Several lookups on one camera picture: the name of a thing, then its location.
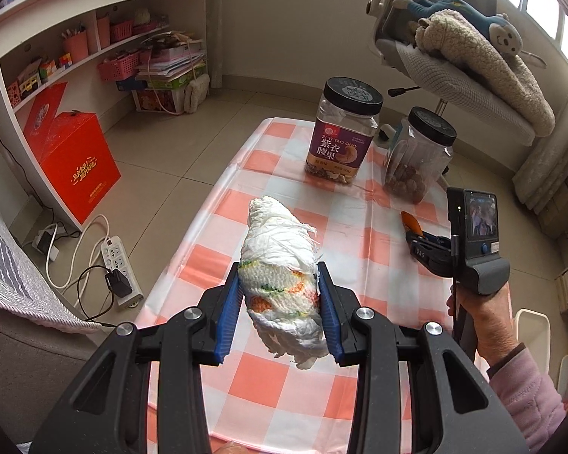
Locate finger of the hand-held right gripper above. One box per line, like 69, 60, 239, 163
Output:
405, 228, 439, 246

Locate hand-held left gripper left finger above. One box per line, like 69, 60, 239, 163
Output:
28, 265, 242, 454

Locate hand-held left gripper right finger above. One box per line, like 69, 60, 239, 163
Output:
314, 262, 531, 454

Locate orange peel piece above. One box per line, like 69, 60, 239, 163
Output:
400, 210, 423, 236

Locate white paper wad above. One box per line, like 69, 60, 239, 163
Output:
240, 195, 330, 371

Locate person's right forearm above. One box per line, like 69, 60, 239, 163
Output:
473, 342, 568, 454

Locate person's right hand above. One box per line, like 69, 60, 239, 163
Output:
446, 288, 524, 368

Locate clear jar with black lid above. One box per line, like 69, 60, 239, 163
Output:
383, 106, 457, 204

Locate white plastic bin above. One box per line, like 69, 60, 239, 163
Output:
516, 309, 551, 356

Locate orange white checkered tablecloth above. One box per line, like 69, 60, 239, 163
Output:
135, 118, 495, 442

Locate black plug adapter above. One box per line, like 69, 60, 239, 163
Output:
105, 269, 134, 297

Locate purple label nut jar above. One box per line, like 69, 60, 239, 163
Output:
305, 77, 384, 186

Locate white power strip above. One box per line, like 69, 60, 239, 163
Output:
101, 235, 143, 311

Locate beige curtain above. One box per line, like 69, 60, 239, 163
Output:
511, 78, 568, 215

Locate white grey office chair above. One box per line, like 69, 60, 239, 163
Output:
367, 0, 550, 148

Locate cream fleece blanket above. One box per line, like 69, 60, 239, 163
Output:
414, 9, 557, 138

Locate small charger block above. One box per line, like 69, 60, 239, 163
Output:
31, 228, 60, 262

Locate dark grey sofa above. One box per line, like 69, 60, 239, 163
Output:
0, 293, 106, 454

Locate red gift box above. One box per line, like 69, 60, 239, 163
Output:
23, 81, 122, 229

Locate grey striped cloth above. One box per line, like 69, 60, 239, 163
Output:
0, 189, 92, 337

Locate white fleece slipper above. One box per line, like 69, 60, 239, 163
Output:
184, 74, 212, 115

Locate blue monkey plush toy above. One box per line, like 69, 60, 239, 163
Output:
390, 0, 526, 58

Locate white printed carton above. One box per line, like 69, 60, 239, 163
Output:
133, 87, 190, 115

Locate stack of papers and books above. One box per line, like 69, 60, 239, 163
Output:
135, 31, 207, 90

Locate wide pink basket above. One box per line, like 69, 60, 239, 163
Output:
97, 52, 141, 81

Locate small pink basket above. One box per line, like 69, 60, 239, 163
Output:
110, 21, 134, 43

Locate colourful toy blocks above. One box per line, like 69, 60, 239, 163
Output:
7, 59, 58, 106

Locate pink pen cup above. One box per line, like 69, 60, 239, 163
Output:
62, 33, 90, 64

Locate black power cable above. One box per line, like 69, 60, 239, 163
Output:
75, 265, 125, 328

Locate white power cable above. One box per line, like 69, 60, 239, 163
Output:
47, 214, 112, 290

